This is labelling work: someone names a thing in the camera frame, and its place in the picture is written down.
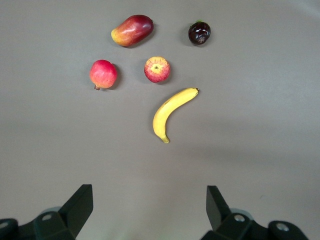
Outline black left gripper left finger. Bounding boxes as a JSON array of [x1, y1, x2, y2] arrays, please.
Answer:
[[0, 184, 94, 240]]

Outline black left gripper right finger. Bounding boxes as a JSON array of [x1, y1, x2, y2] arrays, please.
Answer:
[[199, 184, 311, 240]]

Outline yellow banana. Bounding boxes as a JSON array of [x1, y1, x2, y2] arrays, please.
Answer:
[[152, 87, 200, 144]]

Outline red yellow apple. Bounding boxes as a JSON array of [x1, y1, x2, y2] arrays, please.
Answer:
[[143, 56, 172, 84]]

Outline red pomegranate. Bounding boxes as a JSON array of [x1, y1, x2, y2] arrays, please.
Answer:
[[89, 59, 118, 91]]

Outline dark purple mangosteen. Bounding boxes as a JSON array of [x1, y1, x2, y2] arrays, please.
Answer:
[[187, 19, 212, 46]]

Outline red orange mango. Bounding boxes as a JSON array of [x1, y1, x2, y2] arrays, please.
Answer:
[[110, 14, 155, 48]]

